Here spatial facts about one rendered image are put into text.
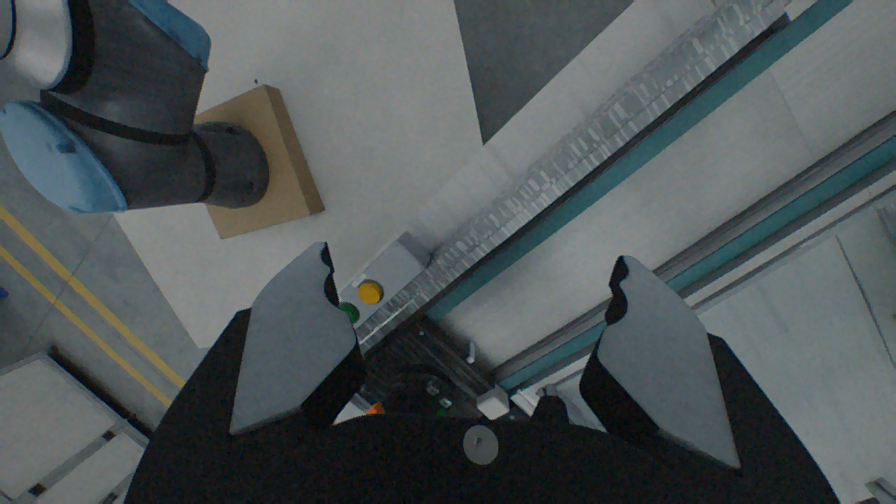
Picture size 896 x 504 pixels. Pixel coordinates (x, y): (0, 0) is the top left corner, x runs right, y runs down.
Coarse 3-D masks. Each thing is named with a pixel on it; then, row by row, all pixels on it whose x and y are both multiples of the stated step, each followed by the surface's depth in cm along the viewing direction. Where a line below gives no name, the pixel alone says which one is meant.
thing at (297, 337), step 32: (320, 256) 10; (288, 288) 8; (320, 288) 8; (256, 320) 7; (288, 320) 7; (320, 320) 7; (256, 352) 6; (288, 352) 6; (320, 352) 6; (352, 352) 6; (256, 384) 5; (288, 384) 5; (320, 384) 5; (352, 384) 6; (256, 416) 5; (288, 416) 5; (320, 416) 6
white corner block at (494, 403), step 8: (496, 384) 48; (488, 392) 47; (496, 392) 46; (504, 392) 48; (480, 400) 47; (488, 400) 45; (496, 400) 45; (504, 400) 46; (480, 408) 46; (488, 408) 46; (496, 408) 45; (504, 408) 45; (488, 416) 46; (496, 416) 46
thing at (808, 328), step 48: (816, 240) 32; (864, 240) 28; (768, 288) 32; (816, 288) 28; (864, 288) 25; (720, 336) 32; (768, 336) 29; (816, 336) 25; (864, 336) 23; (576, 384) 43; (768, 384) 26; (816, 384) 23; (864, 384) 21; (816, 432) 21; (864, 432) 19; (864, 480) 18
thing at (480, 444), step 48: (336, 432) 4; (384, 432) 4; (432, 432) 4; (480, 432) 4; (528, 432) 4; (576, 432) 4; (288, 480) 4; (336, 480) 4; (384, 480) 4; (432, 480) 4; (480, 480) 4; (528, 480) 4; (576, 480) 4; (624, 480) 4; (672, 480) 4
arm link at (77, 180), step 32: (32, 128) 22; (64, 128) 22; (96, 128) 23; (128, 128) 25; (32, 160) 23; (64, 160) 22; (96, 160) 24; (128, 160) 26; (160, 160) 29; (192, 160) 33; (64, 192) 24; (96, 192) 25; (128, 192) 27; (160, 192) 31; (192, 192) 35
